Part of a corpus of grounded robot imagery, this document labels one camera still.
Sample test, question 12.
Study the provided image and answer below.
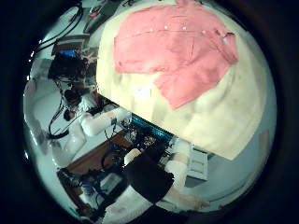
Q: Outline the orange-pink button shirt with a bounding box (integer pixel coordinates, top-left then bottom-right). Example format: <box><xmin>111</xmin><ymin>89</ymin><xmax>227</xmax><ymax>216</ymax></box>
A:
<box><xmin>112</xmin><ymin>0</ymin><xmax>240</xmax><ymax>111</ymax></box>

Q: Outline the blue lit computer screen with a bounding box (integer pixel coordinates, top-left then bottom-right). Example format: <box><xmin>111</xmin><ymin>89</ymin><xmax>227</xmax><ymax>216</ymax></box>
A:
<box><xmin>59</xmin><ymin>49</ymin><xmax>78</xmax><ymax>59</ymax></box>

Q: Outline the person in white shirt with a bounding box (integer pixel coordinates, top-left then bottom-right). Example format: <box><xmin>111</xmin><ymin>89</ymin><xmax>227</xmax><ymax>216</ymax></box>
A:
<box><xmin>64</xmin><ymin>88</ymin><xmax>102</xmax><ymax>119</ymax></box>

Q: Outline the brown wooden base board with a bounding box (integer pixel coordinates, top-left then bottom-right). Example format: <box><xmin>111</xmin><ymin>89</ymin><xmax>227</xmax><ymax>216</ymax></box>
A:
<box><xmin>65</xmin><ymin>130</ymin><xmax>133</xmax><ymax>175</ymax></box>

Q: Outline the black electronics stack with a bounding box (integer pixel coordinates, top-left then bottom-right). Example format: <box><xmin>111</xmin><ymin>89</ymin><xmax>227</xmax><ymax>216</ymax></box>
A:
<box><xmin>118</xmin><ymin>122</ymin><xmax>176</xmax><ymax>164</ymax></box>

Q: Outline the person in black shirt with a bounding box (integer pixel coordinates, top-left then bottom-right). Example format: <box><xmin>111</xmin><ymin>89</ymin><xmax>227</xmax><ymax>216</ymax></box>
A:
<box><xmin>102</xmin><ymin>147</ymin><xmax>211</xmax><ymax>224</ymax></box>

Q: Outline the white control box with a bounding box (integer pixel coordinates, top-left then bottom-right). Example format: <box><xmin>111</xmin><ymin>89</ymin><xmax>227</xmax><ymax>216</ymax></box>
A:
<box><xmin>183</xmin><ymin>144</ymin><xmax>209</xmax><ymax>188</ymax></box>

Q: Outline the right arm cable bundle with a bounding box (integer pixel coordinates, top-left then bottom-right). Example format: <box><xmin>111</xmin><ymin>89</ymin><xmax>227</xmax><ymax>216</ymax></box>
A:
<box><xmin>33</xmin><ymin>3</ymin><xmax>84</xmax><ymax>54</ymax></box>

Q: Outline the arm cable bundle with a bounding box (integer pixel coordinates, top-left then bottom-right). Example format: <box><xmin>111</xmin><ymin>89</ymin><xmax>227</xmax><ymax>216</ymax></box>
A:
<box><xmin>47</xmin><ymin>102</ymin><xmax>72</xmax><ymax>140</ymax></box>
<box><xmin>33</xmin><ymin>3</ymin><xmax>84</xmax><ymax>54</ymax></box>

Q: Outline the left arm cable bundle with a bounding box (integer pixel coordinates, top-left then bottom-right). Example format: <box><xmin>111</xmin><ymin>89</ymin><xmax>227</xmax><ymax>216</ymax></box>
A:
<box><xmin>47</xmin><ymin>102</ymin><xmax>72</xmax><ymax>140</ymax></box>

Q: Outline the blue table edge rail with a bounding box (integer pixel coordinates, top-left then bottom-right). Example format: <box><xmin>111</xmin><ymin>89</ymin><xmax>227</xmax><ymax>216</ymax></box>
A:
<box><xmin>130</xmin><ymin>114</ymin><xmax>174</xmax><ymax>143</ymax></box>

